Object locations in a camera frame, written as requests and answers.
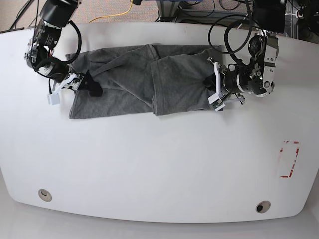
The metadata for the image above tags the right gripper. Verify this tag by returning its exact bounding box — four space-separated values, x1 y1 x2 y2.
49 70 103 97

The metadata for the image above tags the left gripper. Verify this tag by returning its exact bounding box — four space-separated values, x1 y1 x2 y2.
203 57 245 105

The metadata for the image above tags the grey t-shirt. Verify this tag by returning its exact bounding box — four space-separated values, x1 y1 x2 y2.
69 44 223 120

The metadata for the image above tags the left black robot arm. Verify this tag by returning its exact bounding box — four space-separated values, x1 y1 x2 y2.
204 0 287 111

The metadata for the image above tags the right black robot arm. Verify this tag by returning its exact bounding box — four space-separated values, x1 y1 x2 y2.
24 0 103 97

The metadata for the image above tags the red tape rectangle marking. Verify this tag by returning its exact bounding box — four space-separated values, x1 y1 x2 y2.
278 141 300 178

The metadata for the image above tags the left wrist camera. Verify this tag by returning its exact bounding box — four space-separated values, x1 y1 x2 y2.
208 93 225 112

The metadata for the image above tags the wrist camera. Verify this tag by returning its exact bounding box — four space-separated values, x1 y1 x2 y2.
208 93 225 112
47 94 60 105

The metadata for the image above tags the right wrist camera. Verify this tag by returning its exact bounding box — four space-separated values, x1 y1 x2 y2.
47 94 60 105

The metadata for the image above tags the aluminium frame stand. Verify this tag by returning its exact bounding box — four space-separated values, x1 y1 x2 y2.
156 0 302 39

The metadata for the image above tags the yellow cable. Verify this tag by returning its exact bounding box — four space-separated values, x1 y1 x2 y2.
89 0 133 23

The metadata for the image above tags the left table cable grommet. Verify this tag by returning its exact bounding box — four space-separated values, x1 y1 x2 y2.
38 189 52 202

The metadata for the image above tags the table cable grommet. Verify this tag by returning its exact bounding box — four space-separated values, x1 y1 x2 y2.
38 189 52 202
256 201 271 214

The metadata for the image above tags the right table cable grommet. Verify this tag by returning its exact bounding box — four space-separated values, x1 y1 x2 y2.
256 201 271 214

